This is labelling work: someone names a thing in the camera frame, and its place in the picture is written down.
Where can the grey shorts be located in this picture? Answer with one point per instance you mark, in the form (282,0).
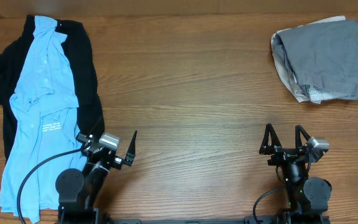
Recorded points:
(322,59)

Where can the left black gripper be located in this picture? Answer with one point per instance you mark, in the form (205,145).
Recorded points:
(117,161)

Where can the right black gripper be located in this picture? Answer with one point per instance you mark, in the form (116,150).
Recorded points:
(283,154)

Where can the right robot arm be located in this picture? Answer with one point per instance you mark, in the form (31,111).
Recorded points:
(308,197)

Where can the black shirt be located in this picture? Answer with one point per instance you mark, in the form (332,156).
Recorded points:
(77,49)

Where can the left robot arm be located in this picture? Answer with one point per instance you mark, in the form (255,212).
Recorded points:
(78,189)

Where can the light blue shirt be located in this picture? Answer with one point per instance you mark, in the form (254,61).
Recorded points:
(45,106)

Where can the folded beige shorts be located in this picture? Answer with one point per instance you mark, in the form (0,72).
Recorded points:
(286,77)

